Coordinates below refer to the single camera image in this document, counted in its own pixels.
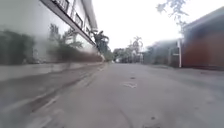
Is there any row of distant trees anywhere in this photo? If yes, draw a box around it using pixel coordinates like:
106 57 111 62
112 35 145 64

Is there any dark tree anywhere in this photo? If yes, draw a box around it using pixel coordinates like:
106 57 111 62
90 30 111 58

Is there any grey concrete road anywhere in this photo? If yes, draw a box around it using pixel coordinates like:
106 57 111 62
26 62 224 128

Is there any dark hedge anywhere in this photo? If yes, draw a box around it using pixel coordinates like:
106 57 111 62
48 28 104 64

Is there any grey fence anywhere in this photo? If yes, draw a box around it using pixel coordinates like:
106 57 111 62
143 39 180 66

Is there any raised concrete kerb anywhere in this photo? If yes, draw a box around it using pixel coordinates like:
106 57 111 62
0 61 105 82

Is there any concrete gutter strip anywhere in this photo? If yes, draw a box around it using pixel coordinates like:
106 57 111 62
0 63 107 128

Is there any white building with railing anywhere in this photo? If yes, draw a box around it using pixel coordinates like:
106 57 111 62
0 0 100 64

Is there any red walled building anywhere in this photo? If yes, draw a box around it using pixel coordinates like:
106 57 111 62
180 6 224 71

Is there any dark bush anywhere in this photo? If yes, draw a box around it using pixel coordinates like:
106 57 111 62
0 30 36 66

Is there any white gate post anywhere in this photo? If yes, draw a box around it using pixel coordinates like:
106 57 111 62
177 38 183 69

